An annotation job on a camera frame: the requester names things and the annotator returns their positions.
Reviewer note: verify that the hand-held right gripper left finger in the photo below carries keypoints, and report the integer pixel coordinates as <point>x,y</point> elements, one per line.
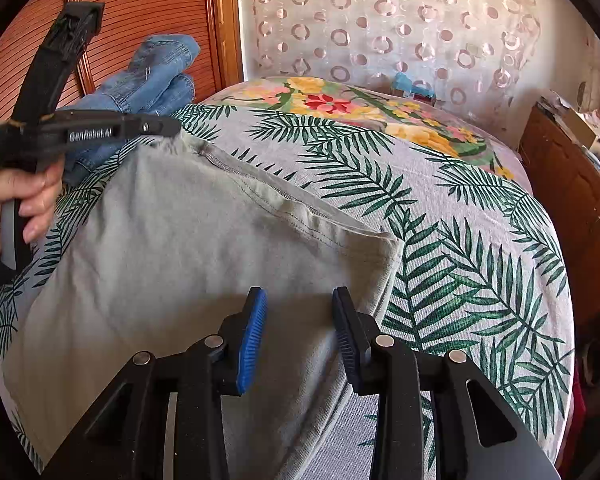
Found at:
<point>252,345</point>

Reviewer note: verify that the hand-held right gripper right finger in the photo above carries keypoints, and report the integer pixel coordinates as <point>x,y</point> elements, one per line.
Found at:
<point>345,340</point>

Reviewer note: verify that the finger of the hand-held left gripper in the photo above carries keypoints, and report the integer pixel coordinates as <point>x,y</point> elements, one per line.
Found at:
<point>55,70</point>
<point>157,127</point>

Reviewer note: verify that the beige t-shirt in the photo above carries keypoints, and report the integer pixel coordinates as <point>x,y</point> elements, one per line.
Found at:
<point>180,260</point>

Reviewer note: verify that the person's left hand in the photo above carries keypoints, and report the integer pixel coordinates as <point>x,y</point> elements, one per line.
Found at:
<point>35,200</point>

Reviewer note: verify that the blue jeans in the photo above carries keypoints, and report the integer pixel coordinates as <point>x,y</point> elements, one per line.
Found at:
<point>150,80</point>

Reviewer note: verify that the wooden headboard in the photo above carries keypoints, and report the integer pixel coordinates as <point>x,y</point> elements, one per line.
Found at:
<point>145,5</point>

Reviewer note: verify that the bed with palm-leaf sheet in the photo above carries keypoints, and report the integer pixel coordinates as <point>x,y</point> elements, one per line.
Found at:
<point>455,260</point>

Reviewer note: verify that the floral blanket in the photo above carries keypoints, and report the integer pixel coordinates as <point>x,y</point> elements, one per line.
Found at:
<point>340,105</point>

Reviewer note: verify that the wooden cabinet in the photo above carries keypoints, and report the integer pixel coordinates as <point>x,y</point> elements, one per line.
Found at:
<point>575,210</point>

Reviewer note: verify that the circle patterned curtain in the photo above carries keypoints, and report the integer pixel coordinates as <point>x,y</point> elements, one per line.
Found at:
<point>405,25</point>

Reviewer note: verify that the cardboard box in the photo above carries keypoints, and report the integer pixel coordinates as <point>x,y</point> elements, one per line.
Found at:
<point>580,127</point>

